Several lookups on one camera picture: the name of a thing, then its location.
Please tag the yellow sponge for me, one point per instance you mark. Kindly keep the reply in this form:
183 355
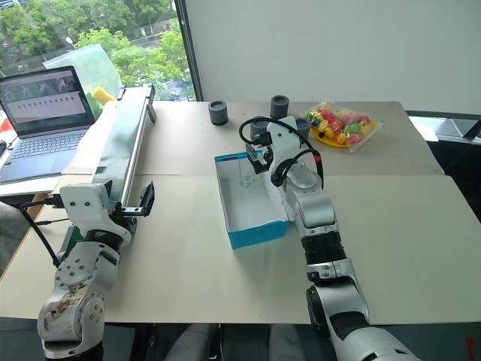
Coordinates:
103 94

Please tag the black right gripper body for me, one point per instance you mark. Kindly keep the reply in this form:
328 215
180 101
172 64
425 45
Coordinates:
267 156

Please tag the yellow plastic plate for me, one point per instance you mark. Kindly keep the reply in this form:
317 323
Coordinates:
327 141

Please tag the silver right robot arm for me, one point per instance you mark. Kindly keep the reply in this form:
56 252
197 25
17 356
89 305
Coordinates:
319 210

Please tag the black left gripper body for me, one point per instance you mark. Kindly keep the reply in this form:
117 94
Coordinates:
127 211

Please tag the grey open laptop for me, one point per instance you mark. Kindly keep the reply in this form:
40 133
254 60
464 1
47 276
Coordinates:
37 143

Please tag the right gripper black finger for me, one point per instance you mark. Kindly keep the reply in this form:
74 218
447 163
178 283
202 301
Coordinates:
259 166
255 154

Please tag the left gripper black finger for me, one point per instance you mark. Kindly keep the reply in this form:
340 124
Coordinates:
148 197

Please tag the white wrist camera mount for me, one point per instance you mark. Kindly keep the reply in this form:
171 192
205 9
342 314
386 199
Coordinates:
82 205
282 139

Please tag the blue shoe box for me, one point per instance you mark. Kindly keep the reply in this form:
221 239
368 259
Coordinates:
255 235

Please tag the black window frame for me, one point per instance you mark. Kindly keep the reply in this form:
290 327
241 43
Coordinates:
191 56

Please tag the clear bag of toy fruit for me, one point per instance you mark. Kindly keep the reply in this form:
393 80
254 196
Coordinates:
338 124

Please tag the white side table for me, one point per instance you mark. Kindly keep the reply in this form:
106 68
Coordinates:
22 186

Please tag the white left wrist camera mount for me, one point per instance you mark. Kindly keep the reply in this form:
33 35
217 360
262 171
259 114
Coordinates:
82 205

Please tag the black cylinder block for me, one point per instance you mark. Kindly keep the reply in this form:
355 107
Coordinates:
258 129
218 112
302 128
279 106

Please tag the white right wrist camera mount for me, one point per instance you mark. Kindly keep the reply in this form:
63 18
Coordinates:
282 139

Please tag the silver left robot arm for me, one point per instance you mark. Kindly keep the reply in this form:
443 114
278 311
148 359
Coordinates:
75 274

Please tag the translucent green plastic bag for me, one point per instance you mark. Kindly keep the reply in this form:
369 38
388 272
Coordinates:
86 64

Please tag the green conveyor belt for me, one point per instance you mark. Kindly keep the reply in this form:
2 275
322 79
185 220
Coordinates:
120 143

